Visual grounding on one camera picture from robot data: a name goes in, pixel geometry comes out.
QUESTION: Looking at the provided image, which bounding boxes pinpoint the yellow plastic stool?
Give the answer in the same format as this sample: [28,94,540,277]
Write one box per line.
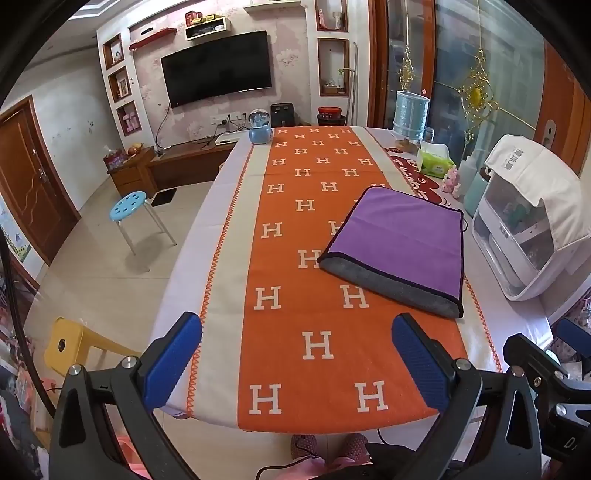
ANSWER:
[44,316,144,385]

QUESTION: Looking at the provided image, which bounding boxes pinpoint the mop stick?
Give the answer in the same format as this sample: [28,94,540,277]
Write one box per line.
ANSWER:
[339,44,359,127]

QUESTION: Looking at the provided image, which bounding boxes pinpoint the wooden television cabinet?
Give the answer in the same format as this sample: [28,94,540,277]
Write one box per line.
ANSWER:
[107,138,241,197]

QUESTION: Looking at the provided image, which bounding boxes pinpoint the blue round stool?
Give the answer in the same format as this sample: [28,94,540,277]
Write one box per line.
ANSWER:
[109,191,177,256]

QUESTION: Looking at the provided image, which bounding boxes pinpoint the white wall sockets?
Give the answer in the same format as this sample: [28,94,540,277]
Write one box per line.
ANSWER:
[210,111,248,126]

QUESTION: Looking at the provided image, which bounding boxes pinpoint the black air fryer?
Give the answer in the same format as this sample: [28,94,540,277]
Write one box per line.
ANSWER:
[270,102,295,129]

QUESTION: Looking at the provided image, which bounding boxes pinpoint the small gold door ornament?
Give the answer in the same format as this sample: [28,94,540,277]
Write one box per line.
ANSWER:
[399,46,417,94]

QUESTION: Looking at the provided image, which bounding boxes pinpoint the white plastic bottle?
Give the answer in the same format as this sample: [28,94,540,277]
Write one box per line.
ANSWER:
[457,150,491,186]

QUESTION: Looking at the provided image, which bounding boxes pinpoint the white cloth cover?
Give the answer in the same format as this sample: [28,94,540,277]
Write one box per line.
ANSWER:
[483,134,585,253]

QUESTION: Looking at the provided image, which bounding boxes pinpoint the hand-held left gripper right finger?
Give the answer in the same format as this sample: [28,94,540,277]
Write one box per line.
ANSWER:
[392,313,544,480]

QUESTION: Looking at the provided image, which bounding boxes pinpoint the teal container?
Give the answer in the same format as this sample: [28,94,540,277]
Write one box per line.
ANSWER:
[463,173,491,218]

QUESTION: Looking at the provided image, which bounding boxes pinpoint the red pot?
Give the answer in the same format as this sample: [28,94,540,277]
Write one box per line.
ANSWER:
[317,106,345,127]

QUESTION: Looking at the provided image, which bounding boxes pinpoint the pink toy figure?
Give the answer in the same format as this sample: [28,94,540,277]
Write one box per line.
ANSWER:
[441,167,463,197]

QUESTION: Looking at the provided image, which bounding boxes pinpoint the blue globe lamp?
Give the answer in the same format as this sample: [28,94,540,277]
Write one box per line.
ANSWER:
[248,109,274,147]

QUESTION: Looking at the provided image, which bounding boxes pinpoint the black wall television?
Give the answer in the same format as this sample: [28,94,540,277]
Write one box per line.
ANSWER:
[161,30,273,110]

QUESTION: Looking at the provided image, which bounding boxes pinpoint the large gold door ornament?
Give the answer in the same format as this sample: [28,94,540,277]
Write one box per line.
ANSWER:
[459,50,500,145]

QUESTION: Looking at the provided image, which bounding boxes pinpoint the black cable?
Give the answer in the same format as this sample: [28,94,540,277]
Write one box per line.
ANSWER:
[255,429,386,480]

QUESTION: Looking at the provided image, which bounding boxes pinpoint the white wall shelf box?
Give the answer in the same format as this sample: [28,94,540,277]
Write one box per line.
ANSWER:
[185,17,230,41]

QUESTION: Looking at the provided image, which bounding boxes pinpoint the brown wooden door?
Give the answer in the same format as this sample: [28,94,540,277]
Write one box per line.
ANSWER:
[0,95,82,267]

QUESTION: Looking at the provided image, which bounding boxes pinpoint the colourful wall poster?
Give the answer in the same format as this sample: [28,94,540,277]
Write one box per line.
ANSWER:
[0,203,33,264]

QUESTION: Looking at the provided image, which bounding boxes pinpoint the pink slipper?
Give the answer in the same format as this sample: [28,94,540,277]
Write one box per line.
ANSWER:
[290,434,320,461]
[339,434,371,462]

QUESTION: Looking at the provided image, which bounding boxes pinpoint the white countertop cabinet appliance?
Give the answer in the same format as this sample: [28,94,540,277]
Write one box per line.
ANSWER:
[468,175,583,302]

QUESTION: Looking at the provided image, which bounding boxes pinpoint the white set-top box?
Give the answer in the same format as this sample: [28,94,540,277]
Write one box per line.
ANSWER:
[215,131,253,148]

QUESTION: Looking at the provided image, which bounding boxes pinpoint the purple and grey towel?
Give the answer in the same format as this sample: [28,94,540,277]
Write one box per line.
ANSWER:
[317,186,465,319]

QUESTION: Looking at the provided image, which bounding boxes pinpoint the blue water jug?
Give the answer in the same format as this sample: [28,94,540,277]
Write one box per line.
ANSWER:
[392,90,431,142]

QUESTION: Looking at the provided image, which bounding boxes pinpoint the green wet wipes pack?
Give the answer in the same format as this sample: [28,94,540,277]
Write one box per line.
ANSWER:
[416,141,456,179]

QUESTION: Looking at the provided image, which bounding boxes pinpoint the orange letter-print blanket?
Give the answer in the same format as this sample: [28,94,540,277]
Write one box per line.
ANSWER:
[185,124,504,435]

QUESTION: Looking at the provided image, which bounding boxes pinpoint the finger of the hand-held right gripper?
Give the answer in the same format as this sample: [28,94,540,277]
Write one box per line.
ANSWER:
[503,333,571,385]

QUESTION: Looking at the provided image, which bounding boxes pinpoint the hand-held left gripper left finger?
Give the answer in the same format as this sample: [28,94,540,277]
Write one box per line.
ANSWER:
[48,312,204,480]

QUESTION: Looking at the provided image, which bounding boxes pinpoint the red wall shelf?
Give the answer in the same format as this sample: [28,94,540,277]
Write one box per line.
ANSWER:
[128,28,178,51]

